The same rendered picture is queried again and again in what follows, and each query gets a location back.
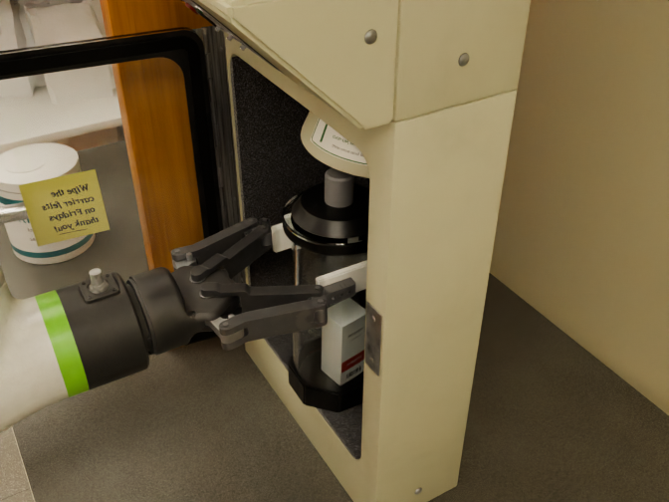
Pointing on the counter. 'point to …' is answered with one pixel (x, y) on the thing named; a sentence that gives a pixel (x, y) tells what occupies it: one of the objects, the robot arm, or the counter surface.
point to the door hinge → (223, 132)
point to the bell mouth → (333, 147)
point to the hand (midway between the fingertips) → (334, 251)
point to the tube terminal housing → (420, 240)
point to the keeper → (372, 338)
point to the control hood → (325, 48)
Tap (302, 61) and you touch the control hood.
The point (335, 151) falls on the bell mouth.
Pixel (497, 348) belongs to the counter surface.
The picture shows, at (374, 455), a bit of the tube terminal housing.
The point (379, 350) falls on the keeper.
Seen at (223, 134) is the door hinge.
